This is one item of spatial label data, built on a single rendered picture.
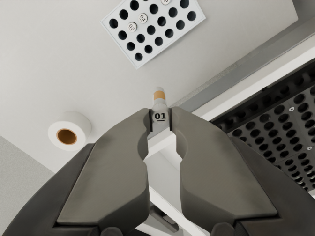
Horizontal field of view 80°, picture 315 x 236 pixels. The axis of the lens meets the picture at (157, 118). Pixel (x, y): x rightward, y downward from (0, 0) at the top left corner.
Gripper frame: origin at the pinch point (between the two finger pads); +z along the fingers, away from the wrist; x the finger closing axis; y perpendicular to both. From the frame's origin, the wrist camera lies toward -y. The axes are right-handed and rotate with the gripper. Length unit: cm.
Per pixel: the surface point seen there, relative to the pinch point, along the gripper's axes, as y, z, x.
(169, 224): 25.1, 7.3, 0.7
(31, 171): 100, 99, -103
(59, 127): 12.1, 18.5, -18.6
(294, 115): 6.0, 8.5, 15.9
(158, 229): 53, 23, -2
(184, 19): -4.4, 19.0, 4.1
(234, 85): 2.8, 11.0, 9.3
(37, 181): 112, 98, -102
